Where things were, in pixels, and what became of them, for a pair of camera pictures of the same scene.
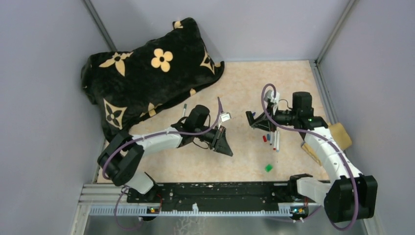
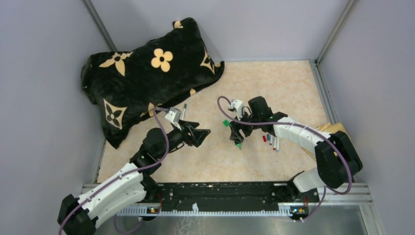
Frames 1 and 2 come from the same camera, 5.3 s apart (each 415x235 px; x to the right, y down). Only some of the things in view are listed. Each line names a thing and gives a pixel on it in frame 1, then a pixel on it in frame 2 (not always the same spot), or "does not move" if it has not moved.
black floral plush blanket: x=126 y=86 does not move
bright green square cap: x=268 y=167 to x=226 y=123
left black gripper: x=217 y=138 to x=188 y=133
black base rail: x=219 y=194 does not move
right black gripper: x=262 y=123 to x=236 y=135
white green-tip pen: x=184 y=110 does not move
